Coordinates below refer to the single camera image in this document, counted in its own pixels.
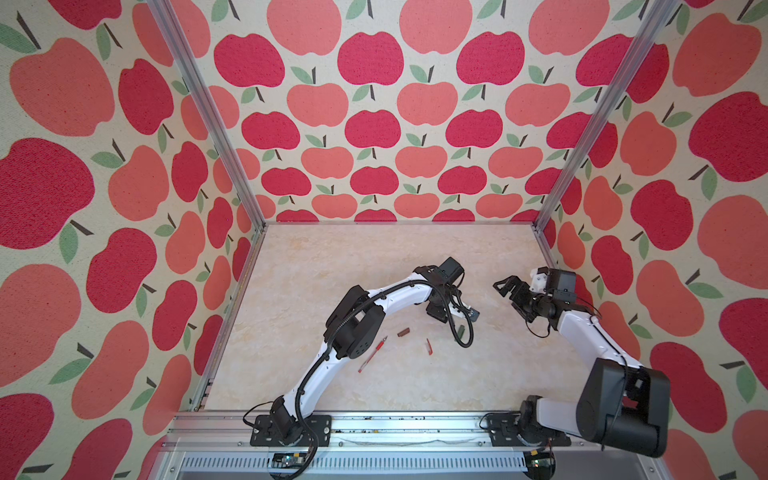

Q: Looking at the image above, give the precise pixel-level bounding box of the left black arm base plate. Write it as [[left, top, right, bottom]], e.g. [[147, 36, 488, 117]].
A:
[[249, 415, 332, 447]]

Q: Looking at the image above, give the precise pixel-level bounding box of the left aluminium frame post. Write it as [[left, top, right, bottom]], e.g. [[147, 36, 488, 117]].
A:
[[148, 1, 266, 233]]

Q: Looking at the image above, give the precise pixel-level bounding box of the right aluminium frame post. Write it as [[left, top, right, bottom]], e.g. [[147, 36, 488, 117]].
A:
[[532, 0, 680, 236]]

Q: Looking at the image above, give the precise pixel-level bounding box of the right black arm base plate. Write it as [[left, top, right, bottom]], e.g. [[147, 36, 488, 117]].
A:
[[480, 411, 572, 447]]

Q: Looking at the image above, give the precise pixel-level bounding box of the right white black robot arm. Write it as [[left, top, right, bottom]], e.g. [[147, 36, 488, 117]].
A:
[[493, 267, 671, 458]]

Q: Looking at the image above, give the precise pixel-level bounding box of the right thin black cable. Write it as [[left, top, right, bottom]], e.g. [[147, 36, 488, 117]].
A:
[[525, 299, 628, 373]]

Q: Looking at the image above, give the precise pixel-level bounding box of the aluminium frame post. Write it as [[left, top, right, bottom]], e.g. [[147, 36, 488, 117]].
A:
[[532, 0, 680, 236], [148, 1, 266, 233]]

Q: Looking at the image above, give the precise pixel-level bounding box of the white slotted cable duct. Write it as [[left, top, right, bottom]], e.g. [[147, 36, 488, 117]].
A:
[[177, 451, 528, 475]]

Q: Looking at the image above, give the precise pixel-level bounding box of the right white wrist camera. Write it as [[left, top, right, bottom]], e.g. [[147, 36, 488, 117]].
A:
[[530, 267, 578, 302]]

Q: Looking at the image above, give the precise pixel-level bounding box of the aluminium front frame rail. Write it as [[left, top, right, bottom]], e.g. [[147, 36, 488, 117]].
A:
[[164, 410, 602, 451]]

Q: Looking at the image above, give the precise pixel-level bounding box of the red gel pen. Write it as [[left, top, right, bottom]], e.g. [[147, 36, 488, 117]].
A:
[[358, 336, 388, 373]]

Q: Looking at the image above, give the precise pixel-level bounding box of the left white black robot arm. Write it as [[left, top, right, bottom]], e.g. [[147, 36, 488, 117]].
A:
[[270, 257, 479, 437]]

